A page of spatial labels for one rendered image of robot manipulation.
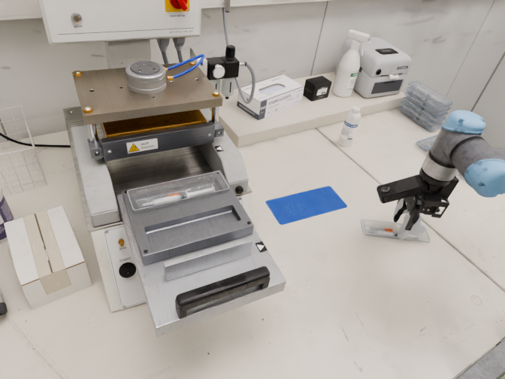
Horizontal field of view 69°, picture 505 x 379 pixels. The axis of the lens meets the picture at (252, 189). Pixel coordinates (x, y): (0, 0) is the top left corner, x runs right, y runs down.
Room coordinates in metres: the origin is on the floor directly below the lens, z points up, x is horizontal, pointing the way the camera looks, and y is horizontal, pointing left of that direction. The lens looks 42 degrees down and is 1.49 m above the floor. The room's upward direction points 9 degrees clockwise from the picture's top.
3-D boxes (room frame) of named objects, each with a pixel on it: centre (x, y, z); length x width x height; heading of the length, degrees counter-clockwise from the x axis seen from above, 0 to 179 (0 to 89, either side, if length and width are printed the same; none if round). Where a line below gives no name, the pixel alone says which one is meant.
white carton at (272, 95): (1.27, -0.02, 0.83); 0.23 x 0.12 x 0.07; 138
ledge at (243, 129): (1.39, -0.18, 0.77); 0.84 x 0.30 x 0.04; 126
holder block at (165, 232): (0.48, 0.12, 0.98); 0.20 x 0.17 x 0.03; 121
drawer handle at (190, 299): (0.32, 0.02, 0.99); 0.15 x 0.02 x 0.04; 121
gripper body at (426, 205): (0.73, -0.43, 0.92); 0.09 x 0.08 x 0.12; 92
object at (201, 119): (0.70, 0.24, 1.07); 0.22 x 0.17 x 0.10; 121
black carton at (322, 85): (1.39, -0.19, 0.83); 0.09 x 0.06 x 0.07; 130
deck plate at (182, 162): (0.73, 0.27, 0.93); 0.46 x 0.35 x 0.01; 31
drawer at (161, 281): (0.44, 0.09, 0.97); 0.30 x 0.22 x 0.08; 31
